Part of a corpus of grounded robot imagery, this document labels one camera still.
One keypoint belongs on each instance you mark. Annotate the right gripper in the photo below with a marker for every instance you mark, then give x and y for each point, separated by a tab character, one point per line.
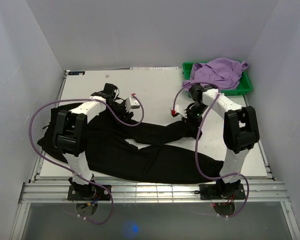
190	119

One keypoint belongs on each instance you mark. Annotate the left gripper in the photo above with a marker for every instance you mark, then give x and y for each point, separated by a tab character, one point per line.
128	116

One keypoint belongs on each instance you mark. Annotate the black trousers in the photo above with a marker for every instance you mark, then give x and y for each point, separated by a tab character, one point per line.
143	153

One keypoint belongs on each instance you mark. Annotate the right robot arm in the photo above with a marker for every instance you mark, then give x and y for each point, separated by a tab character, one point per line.
240	134

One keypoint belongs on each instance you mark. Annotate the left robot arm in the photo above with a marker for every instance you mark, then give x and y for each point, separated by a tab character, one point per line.
70	133

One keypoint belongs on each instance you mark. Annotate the purple trousers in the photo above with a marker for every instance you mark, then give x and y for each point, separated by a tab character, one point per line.
222	72

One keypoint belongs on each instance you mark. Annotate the papers behind table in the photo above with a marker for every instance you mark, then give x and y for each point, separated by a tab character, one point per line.
144	68

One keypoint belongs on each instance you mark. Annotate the green plastic bin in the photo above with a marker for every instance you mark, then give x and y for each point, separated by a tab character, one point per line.
242	89

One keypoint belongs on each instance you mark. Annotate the blue label sticker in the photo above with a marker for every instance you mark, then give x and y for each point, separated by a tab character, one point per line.
76	73

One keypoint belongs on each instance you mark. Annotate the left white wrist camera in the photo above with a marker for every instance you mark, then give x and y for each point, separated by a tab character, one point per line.
132	103

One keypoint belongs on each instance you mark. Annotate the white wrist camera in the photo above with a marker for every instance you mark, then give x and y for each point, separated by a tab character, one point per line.
132	103
178	110

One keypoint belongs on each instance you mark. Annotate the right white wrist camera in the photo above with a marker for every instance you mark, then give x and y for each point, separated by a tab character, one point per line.
178	110

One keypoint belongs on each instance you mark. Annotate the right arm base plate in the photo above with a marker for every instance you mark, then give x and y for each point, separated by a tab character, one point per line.
216	192

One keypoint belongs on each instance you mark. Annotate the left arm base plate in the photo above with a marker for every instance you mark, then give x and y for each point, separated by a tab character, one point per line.
90	194

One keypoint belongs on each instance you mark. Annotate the aluminium frame rail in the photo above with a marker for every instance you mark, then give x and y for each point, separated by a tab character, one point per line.
48	190

